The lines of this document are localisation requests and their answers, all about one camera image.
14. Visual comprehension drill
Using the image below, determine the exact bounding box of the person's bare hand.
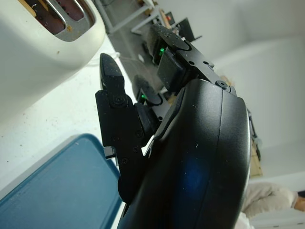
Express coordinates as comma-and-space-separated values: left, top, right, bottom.
290, 190, 305, 211

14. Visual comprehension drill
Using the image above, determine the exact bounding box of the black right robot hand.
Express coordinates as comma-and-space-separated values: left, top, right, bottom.
95, 23, 252, 229

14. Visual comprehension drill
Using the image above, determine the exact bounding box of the person in beige jacket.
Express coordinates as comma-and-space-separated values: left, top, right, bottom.
239, 182, 305, 229

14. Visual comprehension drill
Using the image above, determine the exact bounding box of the white two-slot toaster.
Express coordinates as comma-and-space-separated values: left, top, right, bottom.
0, 0, 106, 114

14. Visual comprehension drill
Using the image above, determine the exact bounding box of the blue plastic tray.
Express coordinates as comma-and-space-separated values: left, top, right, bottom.
0, 133, 130, 229

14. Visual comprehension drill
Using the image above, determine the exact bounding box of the white office desk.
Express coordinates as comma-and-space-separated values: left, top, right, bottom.
104, 0, 165, 34

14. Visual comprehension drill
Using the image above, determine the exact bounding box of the white toaster power cord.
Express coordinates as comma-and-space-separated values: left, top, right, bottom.
111, 51, 144, 63

